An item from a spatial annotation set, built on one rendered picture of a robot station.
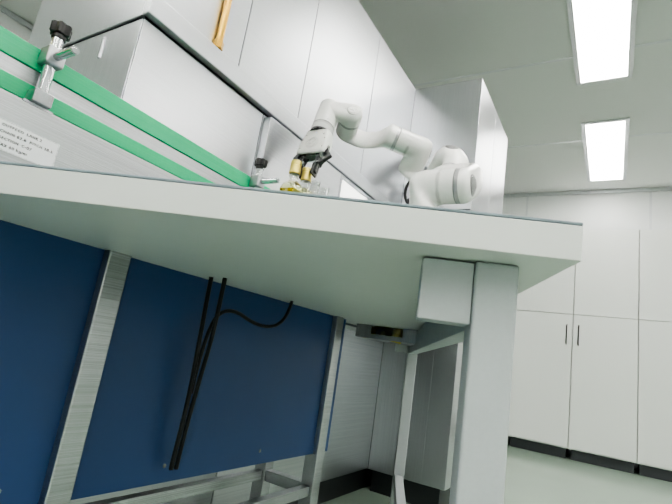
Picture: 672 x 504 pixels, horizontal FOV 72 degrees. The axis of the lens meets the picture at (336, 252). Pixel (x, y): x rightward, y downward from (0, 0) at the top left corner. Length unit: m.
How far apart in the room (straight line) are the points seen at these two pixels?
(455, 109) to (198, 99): 1.61
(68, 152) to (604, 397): 4.64
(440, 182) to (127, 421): 0.89
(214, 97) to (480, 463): 1.22
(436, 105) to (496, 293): 2.31
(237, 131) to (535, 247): 1.17
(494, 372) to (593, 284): 4.59
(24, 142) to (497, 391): 0.66
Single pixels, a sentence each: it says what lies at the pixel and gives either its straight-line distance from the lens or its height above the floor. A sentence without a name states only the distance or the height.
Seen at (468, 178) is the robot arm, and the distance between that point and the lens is 1.24.
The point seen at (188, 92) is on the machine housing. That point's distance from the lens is 1.38.
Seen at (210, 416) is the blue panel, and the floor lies 0.44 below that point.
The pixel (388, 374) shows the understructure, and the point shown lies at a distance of 2.37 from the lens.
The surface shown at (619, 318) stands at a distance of 4.99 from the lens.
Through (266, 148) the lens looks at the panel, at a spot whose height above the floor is 1.21.
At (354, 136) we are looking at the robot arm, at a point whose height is 1.35.
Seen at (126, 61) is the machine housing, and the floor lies 1.21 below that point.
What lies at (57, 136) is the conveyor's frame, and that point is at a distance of 0.79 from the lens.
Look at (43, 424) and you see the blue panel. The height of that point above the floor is 0.45.
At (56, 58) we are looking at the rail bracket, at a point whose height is 0.95.
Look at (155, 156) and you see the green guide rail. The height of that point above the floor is 0.90.
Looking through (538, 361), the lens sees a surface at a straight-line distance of 4.97.
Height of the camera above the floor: 0.61
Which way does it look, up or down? 12 degrees up
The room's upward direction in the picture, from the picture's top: 9 degrees clockwise
